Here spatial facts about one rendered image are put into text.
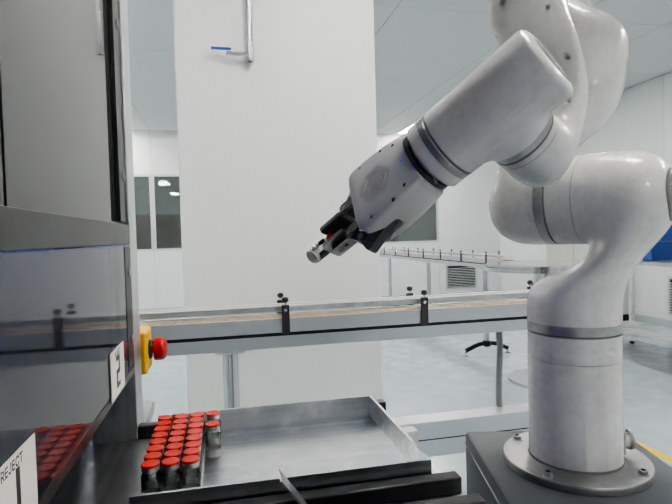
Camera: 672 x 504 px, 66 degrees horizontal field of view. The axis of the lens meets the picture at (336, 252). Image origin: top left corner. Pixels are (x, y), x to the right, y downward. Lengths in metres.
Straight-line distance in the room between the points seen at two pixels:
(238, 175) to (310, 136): 0.35
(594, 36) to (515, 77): 0.32
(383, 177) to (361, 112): 1.75
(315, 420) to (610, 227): 0.53
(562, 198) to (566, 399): 0.26
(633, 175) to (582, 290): 0.15
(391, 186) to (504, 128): 0.13
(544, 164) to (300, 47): 1.87
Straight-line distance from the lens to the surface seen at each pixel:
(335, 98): 2.34
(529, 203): 0.74
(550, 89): 0.55
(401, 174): 0.59
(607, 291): 0.74
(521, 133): 0.57
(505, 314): 1.87
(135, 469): 0.80
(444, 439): 1.90
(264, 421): 0.88
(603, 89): 0.82
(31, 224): 0.44
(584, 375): 0.75
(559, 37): 0.67
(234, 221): 2.21
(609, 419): 0.78
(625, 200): 0.70
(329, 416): 0.89
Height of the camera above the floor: 1.18
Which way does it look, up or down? 2 degrees down
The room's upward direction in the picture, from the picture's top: 2 degrees counter-clockwise
